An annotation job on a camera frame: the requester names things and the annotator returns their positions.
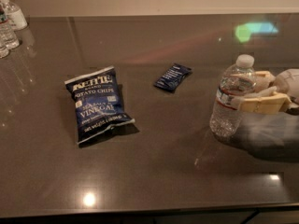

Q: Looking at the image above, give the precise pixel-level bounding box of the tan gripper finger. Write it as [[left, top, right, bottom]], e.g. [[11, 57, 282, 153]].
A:
[[255, 71, 276, 90], [233, 92, 292, 115]]

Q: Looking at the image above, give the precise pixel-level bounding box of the clear plastic water bottle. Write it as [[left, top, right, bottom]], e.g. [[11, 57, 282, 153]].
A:
[[209, 54, 256, 138]]

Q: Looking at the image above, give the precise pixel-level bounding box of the white hand sanitizer bottle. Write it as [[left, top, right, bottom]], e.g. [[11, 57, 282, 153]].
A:
[[0, 0, 28, 31]]

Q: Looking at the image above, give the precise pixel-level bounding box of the upright water bottle at edge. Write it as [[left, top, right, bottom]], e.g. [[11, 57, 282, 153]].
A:
[[0, 6, 20, 49]]

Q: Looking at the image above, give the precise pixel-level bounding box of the clear bottle at left edge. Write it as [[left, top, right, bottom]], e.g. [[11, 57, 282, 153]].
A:
[[0, 38, 9, 58]]

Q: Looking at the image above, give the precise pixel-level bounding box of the small dark blue packet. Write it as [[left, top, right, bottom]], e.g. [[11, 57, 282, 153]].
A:
[[154, 63, 192, 92]]

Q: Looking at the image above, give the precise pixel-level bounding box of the blue kettle chips bag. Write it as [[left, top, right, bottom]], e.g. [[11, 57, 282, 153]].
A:
[[64, 66, 135, 145]]

